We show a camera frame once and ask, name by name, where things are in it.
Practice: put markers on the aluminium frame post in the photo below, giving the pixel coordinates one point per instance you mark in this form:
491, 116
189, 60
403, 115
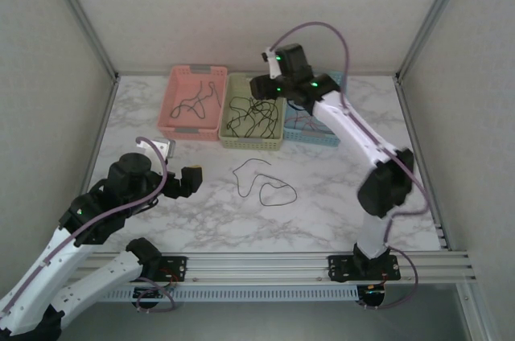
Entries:
84, 15
432, 15

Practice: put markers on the blue plastic basket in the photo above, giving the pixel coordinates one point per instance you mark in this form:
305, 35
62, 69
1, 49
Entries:
293, 138

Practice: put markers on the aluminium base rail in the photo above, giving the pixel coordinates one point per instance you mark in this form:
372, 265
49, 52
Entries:
257, 266

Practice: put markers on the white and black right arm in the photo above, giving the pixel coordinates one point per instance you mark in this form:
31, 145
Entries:
346, 124

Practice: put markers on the pink plastic basket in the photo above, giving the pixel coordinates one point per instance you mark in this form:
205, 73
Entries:
189, 126

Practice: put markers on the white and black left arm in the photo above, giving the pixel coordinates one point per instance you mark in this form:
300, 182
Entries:
104, 272

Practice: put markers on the aluminium frame leg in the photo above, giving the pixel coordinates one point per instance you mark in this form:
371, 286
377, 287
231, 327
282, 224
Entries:
475, 317

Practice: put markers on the green plastic basket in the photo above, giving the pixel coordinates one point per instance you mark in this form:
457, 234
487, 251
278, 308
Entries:
249, 144

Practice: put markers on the aluminium table side rail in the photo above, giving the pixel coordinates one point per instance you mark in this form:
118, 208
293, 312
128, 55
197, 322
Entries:
95, 148
414, 136

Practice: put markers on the black controller board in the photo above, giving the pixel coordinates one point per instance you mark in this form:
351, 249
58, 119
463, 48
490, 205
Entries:
151, 294
372, 297

